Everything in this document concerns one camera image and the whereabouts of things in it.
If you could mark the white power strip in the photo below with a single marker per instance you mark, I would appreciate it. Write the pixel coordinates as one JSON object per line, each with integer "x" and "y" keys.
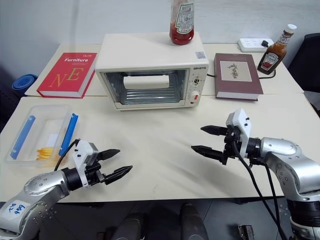
{"x": 250, "y": 43}

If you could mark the white and red timer knob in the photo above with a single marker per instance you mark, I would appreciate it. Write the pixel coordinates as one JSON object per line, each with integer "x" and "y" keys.
{"x": 194, "y": 96}

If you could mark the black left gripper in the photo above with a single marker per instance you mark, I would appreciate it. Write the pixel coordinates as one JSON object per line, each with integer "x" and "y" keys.
{"x": 93, "y": 175}

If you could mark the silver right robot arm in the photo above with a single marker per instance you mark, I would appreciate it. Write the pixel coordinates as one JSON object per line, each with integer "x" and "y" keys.
{"x": 287, "y": 155}

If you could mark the black power plug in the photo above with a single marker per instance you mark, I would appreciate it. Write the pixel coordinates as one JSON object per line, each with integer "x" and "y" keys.
{"x": 265, "y": 44}

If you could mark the dark rounded shape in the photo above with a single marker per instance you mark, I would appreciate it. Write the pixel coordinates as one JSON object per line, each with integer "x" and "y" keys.
{"x": 192, "y": 222}
{"x": 130, "y": 227}

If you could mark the red ketchup bottle green label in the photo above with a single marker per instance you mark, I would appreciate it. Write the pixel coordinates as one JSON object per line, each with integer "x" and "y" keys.
{"x": 181, "y": 35}

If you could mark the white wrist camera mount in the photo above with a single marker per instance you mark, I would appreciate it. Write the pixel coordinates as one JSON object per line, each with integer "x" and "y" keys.
{"x": 241, "y": 120}
{"x": 80, "y": 152}

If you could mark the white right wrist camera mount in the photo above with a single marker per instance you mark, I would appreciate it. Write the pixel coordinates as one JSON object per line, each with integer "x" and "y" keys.
{"x": 241, "y": 120}

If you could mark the metal oven rack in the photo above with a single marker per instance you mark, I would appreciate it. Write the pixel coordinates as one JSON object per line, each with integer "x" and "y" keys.
{"x": 150, "y": 96}

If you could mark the cream toaster oven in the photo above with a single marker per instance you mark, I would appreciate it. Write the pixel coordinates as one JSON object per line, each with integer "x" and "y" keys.
{"x": 150, "y": 50}

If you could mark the glass oven door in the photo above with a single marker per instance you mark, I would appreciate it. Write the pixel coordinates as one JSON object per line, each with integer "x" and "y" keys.
{"x": 112, "y": 87}

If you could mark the dark fabric seat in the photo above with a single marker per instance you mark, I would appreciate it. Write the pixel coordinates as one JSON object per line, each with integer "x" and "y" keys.
{"x": 6, "y": 95}

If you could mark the brown sauce bottle white cap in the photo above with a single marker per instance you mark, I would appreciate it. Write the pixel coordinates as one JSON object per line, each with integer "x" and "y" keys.
{"x": 271, "y": 58}

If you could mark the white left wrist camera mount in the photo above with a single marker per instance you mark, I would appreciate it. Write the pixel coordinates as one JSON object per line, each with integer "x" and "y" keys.
{"x": 80, "y": 152}

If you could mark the clear plastic box blue latches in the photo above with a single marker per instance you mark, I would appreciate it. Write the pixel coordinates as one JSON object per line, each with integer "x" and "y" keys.
{"x": 50, "y": 130}

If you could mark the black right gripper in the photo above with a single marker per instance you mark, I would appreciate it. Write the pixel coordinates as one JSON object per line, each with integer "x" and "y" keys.
{"x": 232, "y": 147}

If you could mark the red Furniture book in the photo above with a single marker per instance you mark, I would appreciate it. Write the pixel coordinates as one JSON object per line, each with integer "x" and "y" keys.
{"x": 65, "y": 80}

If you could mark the maroon hardcover book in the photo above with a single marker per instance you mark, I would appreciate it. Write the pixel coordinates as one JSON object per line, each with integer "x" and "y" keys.
{"x": 220, "y": 82}

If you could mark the yellow toy fries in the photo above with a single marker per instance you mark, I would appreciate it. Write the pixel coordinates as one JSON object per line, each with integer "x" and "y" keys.
{"x": 45, "y": 152}

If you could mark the black office chair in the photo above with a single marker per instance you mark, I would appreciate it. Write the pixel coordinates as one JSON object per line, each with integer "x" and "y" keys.
{"x": 310, "y": 65}

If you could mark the small metal bracket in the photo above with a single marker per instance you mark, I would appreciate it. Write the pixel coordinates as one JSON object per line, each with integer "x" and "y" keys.
{"x": 245, "y": 232}

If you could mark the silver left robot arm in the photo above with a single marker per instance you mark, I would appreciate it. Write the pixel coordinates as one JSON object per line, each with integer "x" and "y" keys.
{"x": 40, "y": 185}

